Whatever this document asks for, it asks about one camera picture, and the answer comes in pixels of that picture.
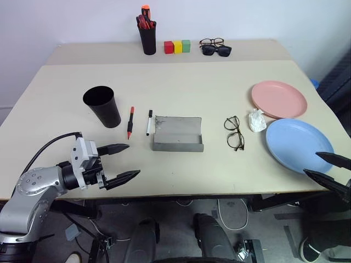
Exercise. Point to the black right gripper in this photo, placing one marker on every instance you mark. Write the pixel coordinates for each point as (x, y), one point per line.
(348, 190)

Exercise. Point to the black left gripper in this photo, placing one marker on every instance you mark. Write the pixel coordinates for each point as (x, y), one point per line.
(94, 175)

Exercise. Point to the tortoiseshell round glasses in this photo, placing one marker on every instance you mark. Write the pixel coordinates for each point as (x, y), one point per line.
(234, 131)

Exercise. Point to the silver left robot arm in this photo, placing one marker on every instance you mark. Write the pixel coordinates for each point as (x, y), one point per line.
(30, 186)

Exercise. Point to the red black pen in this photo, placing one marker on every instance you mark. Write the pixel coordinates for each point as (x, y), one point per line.
(130, 123)

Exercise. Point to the blue plate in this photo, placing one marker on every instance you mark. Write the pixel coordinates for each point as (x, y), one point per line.
(293, 142)

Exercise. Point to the white marker with black cap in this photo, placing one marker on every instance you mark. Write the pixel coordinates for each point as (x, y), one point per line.
(148, 124)

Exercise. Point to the empty black plastic cup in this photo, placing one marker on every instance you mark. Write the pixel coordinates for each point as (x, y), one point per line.
(107, 115)

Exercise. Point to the grey open glasses case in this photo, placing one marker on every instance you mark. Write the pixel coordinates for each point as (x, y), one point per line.
(178, 131)

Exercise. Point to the dark rounded shape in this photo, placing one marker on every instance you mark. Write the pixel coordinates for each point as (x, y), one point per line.
(142, 241)
(211, 238)

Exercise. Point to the black white sneaker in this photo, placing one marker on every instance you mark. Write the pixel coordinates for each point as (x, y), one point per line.
(310, 250)

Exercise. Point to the small grey blue block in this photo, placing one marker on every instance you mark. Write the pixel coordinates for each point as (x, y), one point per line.
(72, 233)

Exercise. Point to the dark ribbed radiator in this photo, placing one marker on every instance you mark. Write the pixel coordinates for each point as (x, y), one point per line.
(337, 82)

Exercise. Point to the blue round object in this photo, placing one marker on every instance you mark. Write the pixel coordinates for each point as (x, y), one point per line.
(314, 83)

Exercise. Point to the crumpled white tissue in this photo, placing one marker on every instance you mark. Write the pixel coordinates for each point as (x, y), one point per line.
(256, 122)

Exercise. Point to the pink plate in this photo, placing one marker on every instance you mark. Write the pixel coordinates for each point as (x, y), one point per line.
(278, 97)

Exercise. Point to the white shoe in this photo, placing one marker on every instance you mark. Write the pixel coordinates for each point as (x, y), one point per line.
(73, 258)

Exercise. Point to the black cup with screwdrivers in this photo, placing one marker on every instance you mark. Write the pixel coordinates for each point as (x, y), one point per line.
(148, 41)

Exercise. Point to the red cube block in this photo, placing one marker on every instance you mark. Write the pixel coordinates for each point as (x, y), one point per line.
(168, 47)

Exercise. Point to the yellow cube block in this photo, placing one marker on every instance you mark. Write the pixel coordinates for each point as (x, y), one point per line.
(178, 46)

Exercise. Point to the green cube block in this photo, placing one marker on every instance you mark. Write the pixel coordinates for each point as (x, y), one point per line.
(186, 46)

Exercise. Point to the black sunglasses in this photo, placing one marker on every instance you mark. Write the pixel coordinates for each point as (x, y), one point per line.
(209, 50)

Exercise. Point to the brown framed clear glasses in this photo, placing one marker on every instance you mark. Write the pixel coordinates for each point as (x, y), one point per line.
(211, 41)

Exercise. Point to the orange tipped tall screwdriver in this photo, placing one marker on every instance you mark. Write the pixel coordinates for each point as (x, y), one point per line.
(144, 11)

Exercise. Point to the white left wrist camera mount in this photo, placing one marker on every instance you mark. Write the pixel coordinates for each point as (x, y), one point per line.
(82, 153)

